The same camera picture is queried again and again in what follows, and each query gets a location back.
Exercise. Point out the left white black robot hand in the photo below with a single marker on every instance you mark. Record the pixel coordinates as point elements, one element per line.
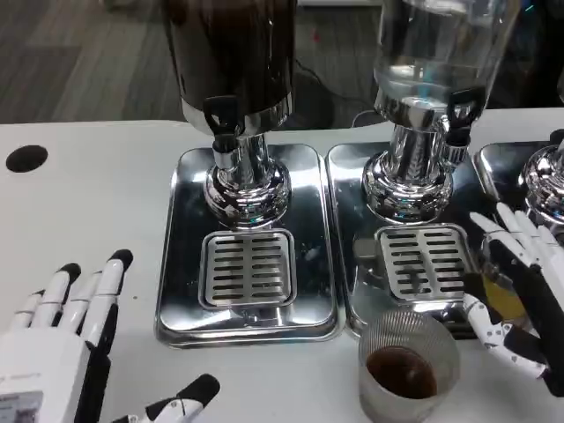
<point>39,361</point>

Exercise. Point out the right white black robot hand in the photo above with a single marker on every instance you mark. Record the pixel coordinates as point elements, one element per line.
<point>546,299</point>

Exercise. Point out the clear ribbed glass cup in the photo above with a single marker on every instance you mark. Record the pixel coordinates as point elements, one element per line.
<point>401,374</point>

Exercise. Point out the chrome drink dispenser base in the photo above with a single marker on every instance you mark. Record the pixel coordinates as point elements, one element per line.
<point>544,180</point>

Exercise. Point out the slotted steel drip grid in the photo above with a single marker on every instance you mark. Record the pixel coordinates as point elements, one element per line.
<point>247,269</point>
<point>423,262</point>

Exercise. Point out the steel drip tray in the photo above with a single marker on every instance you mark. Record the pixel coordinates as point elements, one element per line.
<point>308,264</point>
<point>352,291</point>
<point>498,176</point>

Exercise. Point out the black round counter grommet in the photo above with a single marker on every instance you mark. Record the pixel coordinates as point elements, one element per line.
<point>26,158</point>

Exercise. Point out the black tap lever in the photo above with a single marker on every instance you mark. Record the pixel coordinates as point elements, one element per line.
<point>452,108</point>
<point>208,115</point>

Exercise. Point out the clear water drink dispenser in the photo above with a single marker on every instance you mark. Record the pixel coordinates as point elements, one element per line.
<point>427,66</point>

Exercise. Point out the dark coffee drink dispenser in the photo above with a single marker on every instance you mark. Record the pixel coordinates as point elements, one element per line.
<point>229,53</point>

